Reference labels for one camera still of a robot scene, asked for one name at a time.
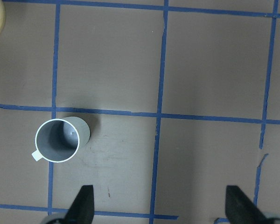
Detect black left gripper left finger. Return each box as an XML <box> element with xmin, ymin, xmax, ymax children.
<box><xmin>63</xmin><ymin>185</ymin><xmax>94</xmax><ymax>224</ymax></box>

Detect white mug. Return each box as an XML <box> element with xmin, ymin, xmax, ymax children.
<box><xmin>32</xmin><ymin>117</ymin><xmax>91</xmax><ymax>163</ymax></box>

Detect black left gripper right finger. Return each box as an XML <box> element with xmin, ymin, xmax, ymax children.
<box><xmin>225</xmin><ymin>185</ymin><xmax>269</xmax><ymax>224</ymax></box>

